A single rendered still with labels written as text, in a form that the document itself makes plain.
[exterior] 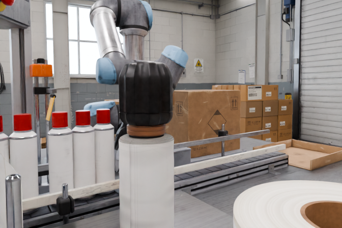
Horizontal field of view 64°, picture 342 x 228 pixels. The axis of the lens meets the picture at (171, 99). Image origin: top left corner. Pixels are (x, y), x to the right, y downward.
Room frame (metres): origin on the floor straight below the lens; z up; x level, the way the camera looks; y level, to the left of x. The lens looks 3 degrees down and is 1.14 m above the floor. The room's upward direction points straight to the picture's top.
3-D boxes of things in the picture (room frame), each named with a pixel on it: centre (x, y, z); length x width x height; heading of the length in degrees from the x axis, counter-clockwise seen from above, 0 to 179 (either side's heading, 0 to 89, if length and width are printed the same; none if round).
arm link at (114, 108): (1.05, 0.27, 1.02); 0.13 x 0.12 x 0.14; 113
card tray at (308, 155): (1.18, -0.56, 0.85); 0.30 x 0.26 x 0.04; 125
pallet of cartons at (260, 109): (4.74, -1.39, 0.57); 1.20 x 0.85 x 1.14; 120
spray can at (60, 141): (0.61, 0.25, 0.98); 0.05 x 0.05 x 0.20
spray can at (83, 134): (0.64, 0.21, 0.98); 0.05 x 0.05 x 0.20
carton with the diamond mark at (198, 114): (1.26, -0.13, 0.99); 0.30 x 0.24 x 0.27; 124
